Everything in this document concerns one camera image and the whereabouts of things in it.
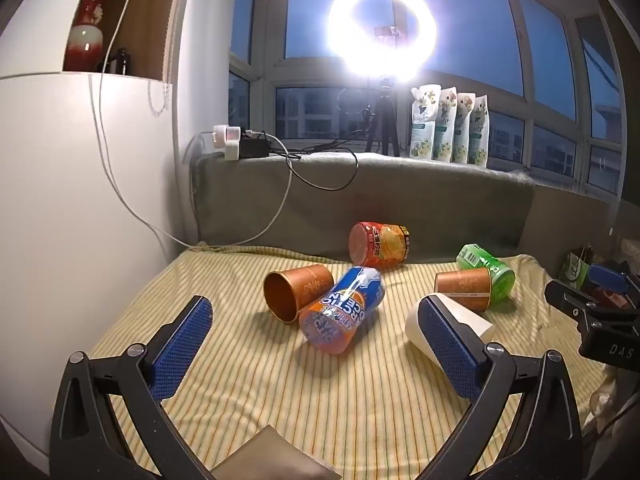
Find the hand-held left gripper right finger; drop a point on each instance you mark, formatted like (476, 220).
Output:
(450, 345)

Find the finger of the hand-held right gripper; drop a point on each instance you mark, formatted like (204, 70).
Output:
(570, 300)
(607, 276)

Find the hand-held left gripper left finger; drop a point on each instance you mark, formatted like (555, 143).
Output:
(182, 340)

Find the white paper cup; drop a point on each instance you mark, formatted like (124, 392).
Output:
(470, 322)

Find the copper paper cup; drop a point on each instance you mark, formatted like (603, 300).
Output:
(462, 287)
(302, 284)

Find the green printed cup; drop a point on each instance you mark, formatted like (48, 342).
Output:
(481, 257)

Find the blue and orange printed cup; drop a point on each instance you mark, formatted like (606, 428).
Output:
(345, 305)

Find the red and orange snack cup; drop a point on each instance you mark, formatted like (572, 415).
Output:
(380, 246)

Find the green packet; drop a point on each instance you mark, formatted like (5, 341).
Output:
(577, 270)

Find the pale plastic bag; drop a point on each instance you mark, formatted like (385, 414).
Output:
(617, 395)

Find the yellow striped blanket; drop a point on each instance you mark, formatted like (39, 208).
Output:
(300, 400)

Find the grey blanket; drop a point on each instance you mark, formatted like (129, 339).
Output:
(410, 200)

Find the white cabinet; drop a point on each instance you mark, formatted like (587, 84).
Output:
(60, 210)

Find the white floral refill pouch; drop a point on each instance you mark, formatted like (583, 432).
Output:
(424, 120)
(446, 130)
(464, 132)
(480, 135)

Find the white plug adapter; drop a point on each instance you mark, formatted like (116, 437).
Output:
(227, 141)

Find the black power adapter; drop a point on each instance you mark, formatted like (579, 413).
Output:
(255, 145)

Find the black tripod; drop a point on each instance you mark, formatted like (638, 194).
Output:
(382, 120)

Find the black bottle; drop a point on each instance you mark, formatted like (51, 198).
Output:
(119, 62)

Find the red and white vase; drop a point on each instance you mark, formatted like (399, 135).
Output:
(87, 35)

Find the window frame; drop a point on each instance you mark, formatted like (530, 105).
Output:
(261, 72)

